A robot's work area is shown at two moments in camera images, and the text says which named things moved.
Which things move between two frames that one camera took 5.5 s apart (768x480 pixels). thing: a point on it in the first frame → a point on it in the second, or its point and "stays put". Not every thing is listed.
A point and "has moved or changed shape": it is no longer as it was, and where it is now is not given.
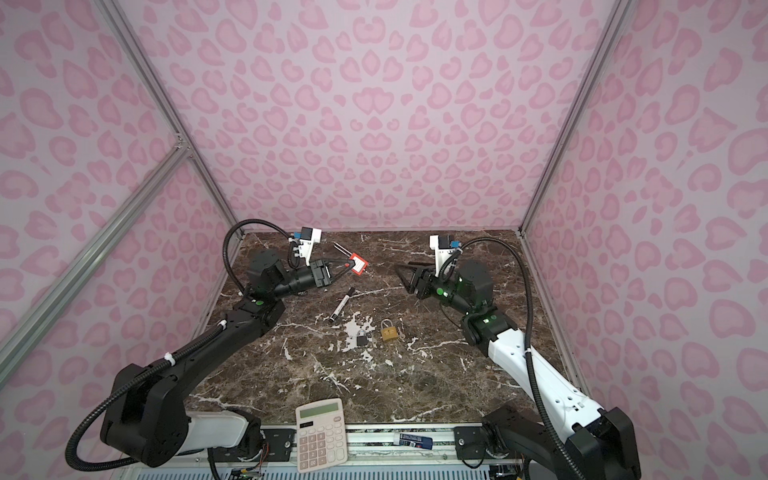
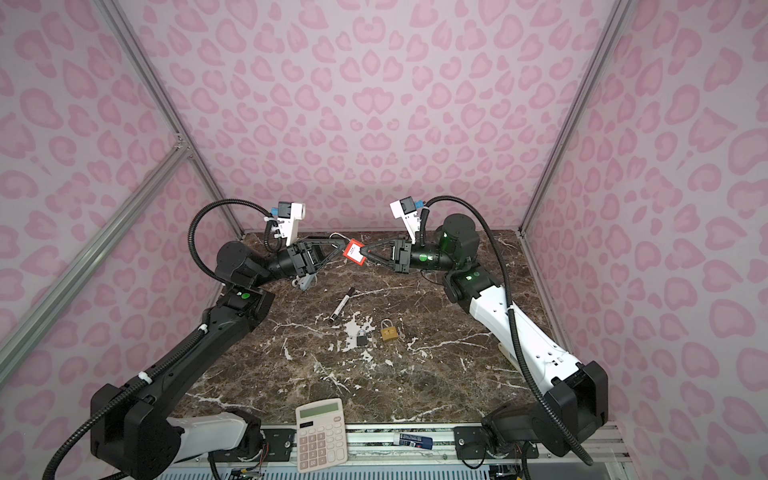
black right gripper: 426,277 → 402,255
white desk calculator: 321,437 stays put
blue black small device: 415,441 stays put
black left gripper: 322,277 → 305,261
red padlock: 359,263 has moved or changed shape
